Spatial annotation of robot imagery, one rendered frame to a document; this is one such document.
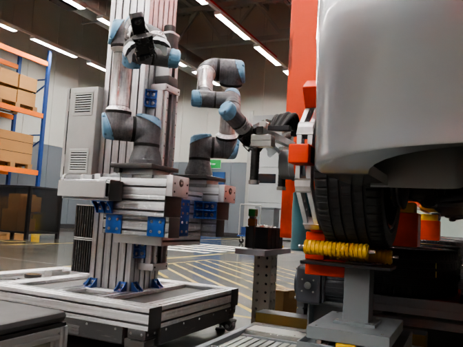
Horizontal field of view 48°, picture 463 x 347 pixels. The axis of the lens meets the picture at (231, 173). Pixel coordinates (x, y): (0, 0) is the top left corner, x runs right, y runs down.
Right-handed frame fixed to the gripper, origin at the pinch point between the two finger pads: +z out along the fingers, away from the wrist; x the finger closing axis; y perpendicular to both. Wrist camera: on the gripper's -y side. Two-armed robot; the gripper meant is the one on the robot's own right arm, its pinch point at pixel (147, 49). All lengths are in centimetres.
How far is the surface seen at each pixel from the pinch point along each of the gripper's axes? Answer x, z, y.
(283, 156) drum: -48, -7, 60
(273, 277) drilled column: -46, -27, 153
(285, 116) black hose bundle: -49, -6, 41
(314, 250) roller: -46, 30, 80
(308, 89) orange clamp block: -58, -3, 29
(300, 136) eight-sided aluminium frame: -49, 10, 41
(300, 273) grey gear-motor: -49, 6, 118
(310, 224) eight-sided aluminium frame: -47, 23, 74
